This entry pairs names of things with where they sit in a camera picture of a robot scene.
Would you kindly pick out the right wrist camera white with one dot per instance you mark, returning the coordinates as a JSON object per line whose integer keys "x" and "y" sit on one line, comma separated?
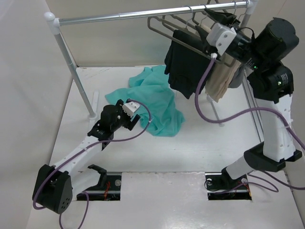
{"x": 221, "y": 37}

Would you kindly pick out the beige hanging garment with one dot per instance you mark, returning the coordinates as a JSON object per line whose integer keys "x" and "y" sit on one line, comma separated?
{"x": 218, "y": 83}

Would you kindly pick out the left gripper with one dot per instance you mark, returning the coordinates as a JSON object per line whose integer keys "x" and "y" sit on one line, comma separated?
{"x": 130, "y": 121}

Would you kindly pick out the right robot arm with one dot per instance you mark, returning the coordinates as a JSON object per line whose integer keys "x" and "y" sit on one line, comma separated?
{"x": 272, "y": 86}

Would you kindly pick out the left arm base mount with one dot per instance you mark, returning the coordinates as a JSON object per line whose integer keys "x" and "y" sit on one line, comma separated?
{"x": 107, "y": 186}

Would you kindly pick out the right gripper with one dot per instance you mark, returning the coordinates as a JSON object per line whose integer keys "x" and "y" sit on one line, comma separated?
{"x": 223, "y": 17}

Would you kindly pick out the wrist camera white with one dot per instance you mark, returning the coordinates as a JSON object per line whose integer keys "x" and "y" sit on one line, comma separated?
{"x": 130, "y": 108}
{"x": 221, "y": 37}

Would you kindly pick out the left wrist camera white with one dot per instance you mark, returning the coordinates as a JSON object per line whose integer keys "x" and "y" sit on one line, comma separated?
{"x": 130, "y": 108}

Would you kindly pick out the grey hanger with beige garment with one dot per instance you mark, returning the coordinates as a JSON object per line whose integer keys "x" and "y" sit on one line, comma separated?
{"x": 200, "y": 23}

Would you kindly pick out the grey hanger with black garment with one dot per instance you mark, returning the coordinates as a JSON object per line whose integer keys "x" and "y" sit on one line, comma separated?
{"x": 192, "y": 28}

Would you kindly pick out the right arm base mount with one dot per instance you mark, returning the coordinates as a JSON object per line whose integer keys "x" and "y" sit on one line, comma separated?
{"x": 220, "y": 186}

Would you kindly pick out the grey hanging garment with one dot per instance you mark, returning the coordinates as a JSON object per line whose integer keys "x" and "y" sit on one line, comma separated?
{"x": 237, "y": 77}

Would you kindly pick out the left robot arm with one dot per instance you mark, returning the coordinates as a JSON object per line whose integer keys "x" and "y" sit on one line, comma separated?
{"x": 59, "y": 184}

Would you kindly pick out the silver clothes rack frame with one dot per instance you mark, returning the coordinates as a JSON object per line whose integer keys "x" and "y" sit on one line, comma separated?
{"x": 55, "y": 23}

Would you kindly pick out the aluminium rail right side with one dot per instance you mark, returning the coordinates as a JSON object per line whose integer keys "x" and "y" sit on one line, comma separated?
{"x": 251, "y": 101}

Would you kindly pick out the teal t shirt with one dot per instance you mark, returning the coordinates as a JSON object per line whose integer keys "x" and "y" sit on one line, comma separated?
{"x": 151, "y": 88}

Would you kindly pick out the black hanging garment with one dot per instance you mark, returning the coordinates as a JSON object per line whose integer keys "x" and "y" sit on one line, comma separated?
{"x": 185, "y": 68}

